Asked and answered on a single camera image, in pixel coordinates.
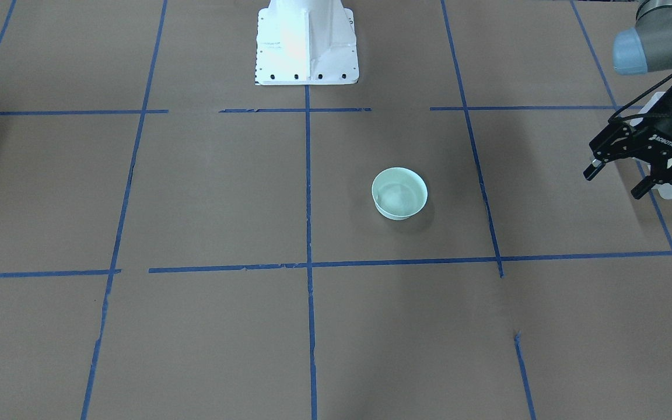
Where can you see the light green bowl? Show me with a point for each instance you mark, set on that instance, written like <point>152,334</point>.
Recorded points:
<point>399,193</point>

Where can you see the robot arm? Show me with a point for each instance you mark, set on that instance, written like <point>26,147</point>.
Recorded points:
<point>646,47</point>

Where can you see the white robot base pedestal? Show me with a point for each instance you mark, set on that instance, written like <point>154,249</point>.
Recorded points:
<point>306,43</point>

